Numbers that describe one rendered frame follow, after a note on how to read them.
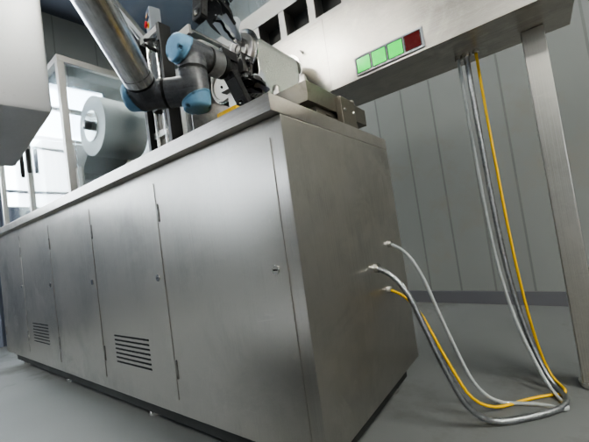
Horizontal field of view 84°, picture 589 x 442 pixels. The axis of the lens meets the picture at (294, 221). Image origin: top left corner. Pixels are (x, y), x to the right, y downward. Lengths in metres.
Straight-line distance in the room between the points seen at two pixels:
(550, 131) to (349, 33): 0.77
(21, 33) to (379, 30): 1.23
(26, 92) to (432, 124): 2.39
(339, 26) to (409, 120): 1.25
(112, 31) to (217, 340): 0.75
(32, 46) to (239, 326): 0.72
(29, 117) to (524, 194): 2.28
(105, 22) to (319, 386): 0.86
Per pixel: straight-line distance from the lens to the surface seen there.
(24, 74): 0.26
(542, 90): 1.36
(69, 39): 4.77
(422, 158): 2.49
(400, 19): 1.37
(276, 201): 0.73
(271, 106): 0.74
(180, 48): 0.97
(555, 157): 1.32
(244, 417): 0.97
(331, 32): 1.49
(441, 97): 2.53
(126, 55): 0.89
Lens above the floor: 0.59
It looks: 3 degrees up
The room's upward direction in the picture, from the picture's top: 8 degrees counter-clockwise
